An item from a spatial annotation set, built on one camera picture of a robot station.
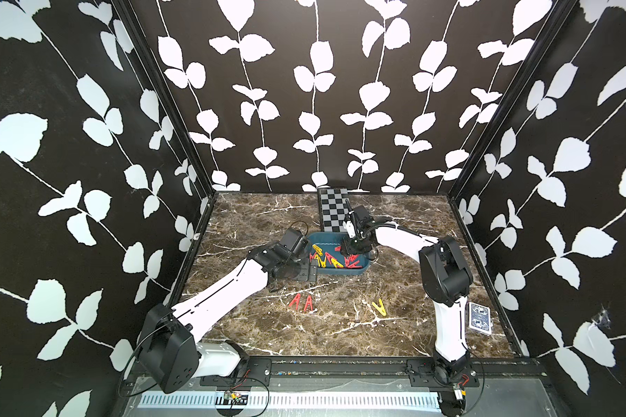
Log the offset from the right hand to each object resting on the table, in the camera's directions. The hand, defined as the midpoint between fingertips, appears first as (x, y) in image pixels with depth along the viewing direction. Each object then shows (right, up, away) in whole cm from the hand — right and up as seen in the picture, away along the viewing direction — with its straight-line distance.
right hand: (344, 245), depth 98 cm
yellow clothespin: (+11, -20, -12) cm, 26 cm away
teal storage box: (-7, -1, +2) cm, 8 cm away
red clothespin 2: (-13, -18, -12) cm, 25 cm away
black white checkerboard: (-3, +15, +13) cm, 20 cm away
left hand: (-14, -5, -17) cm, 22 cm away
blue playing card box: (+43, -22, -15) cm, 51 cm away
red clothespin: (-18, -18, -10) cm, 27 cm away
